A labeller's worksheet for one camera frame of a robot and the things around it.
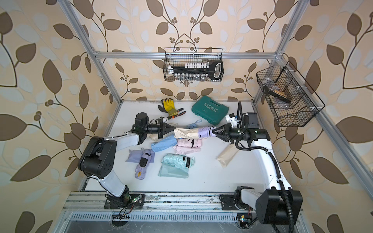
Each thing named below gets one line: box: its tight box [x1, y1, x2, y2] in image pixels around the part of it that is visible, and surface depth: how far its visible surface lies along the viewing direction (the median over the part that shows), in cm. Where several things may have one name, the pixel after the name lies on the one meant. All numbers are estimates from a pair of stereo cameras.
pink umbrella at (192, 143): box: [177, 138, 203, 149], surface depth 95 cm
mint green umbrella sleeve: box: [157, 163, 189, 179], surface depth 86 cm
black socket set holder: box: [168, 60, 224, 81], surface depth 86 cm
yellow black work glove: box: [157, 98, 179, 117], surface depth 117 cm
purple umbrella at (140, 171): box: [134, 147, 152, 180], surface depth 85 cm
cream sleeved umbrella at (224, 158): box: [216, 143, 239, 168], surface depth 91 cm
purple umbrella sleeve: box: [125, 149, 156, 164], surface depth 90 cm
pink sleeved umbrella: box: [172, 145, 202, 154], surface depth 93 cm
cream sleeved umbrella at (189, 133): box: [173, 127, 200, 140], surface depth 82 cm
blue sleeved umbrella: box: [151, 134, 178, 152], surface depth 95 cm
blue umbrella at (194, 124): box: [186, 119, 203, 129], surface depth 107 cm
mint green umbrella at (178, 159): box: [160, 152, 195, 168], surface depth 86 cm
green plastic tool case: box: [191, 95, 230, 126], surface depth 111 cm
